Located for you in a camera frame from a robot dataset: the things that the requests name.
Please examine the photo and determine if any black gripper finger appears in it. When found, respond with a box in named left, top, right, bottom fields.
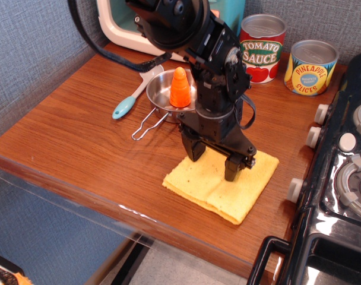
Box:
left=224, top=154, right=246, bottom=182
left=181, top=130, right=205, bottom=162

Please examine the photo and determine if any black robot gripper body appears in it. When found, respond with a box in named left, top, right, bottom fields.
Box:
left=178, top=112, right=257, bottom=168

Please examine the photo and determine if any yellow rag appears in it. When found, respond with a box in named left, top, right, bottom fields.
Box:
left=162, top=147, right=279, bottom=225

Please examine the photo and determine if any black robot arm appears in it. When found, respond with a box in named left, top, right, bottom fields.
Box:
left=127, top=1, right=257, bottom=181

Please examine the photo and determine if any orange toy carrot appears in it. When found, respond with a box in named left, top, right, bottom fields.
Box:
left=170, top=66, right=191, bottom=108

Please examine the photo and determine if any small steel pan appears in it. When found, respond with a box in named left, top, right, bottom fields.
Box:
left=131, top=69, right=197, bottom=141

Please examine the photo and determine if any white teal spoon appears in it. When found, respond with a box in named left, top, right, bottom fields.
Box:
left=112, top=65, right=164, bottom=120

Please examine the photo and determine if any tomato sauce can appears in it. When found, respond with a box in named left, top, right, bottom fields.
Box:
left=240, top=14, right=287, bottom=84

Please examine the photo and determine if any pineapple slices can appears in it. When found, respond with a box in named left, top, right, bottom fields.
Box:
left=284, top=40, right=339, bottom=96

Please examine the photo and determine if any black toy stove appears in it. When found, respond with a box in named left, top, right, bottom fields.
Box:
left=248, top=53, right=361, bottom=284

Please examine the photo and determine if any toy microwave teal and white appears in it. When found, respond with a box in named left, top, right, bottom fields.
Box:
left=96, top=1, right=245, bottom=55

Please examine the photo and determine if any clear acrylic guard panel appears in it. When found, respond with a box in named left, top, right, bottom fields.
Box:
left=0, top=170, right=246, bottom=284

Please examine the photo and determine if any orange plush object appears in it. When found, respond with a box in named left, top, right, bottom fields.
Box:
left=0, top=267, right=33, bottom=285

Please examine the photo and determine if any black braided cable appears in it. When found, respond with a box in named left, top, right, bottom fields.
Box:
left=66, top=0, right=173, bottom=74

